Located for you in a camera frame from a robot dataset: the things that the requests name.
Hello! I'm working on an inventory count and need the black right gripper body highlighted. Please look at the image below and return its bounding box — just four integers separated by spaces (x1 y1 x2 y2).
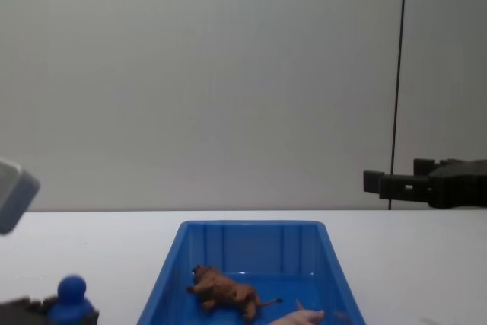
428 158 487 210

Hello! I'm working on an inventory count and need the blue round-headed toy figure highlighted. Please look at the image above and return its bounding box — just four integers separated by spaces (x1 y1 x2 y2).
46 274 96 325

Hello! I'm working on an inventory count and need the blue plastic bin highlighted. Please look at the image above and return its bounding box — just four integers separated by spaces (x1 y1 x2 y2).
135 219 368 325

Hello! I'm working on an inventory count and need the brown toy lion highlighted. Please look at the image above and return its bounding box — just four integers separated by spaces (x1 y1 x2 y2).
186 264 284 320

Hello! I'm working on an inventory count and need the pink toy pig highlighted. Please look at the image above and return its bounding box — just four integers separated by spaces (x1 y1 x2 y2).
266 298 326 325

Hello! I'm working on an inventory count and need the thin black hanging cable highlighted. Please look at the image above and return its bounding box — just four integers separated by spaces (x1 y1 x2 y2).
388 0 409 212

